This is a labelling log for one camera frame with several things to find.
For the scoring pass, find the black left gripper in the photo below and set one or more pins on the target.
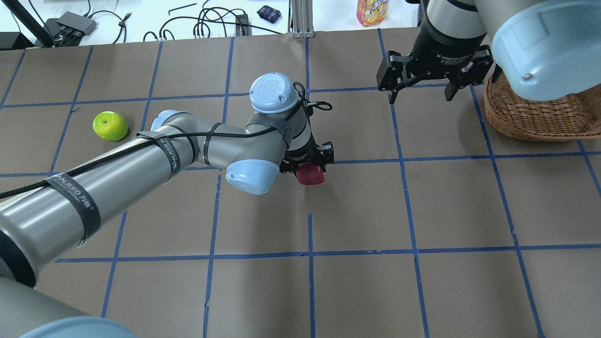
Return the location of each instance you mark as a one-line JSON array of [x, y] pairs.
[[301, 156]]

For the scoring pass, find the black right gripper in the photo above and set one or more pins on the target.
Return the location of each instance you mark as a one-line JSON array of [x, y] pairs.
[[443, 50]]

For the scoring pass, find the red apple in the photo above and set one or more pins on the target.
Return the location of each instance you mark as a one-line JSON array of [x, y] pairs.
[[309, 174]]

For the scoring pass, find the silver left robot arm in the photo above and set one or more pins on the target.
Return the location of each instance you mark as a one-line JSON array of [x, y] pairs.
[[42, 221]]

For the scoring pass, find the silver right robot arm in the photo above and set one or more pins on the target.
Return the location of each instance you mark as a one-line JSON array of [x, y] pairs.
[[547, 49]]

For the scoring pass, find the wicker basket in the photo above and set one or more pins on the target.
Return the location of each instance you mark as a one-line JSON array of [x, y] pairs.
[[572, 117]]

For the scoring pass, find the orange drink bottle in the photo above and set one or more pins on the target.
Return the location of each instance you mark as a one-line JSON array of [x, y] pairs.
[[371, 12]]

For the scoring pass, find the dark blue pouch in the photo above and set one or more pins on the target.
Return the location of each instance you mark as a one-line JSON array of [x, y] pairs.
[[269, 14]]

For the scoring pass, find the black power adapter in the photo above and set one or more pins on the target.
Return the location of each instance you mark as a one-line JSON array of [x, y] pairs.
[[242, 25]]

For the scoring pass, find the black allen key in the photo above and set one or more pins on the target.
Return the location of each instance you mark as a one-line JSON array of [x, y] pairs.
[[180, 8]]

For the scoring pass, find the green apple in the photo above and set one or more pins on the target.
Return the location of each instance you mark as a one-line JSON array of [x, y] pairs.
[[110, 126]]

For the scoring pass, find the grey usb hub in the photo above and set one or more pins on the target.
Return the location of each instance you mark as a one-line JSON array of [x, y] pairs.
[[70, 25]]

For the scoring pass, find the aluminium frame post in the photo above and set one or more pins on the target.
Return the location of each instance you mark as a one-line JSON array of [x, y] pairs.
[[301, 18]]

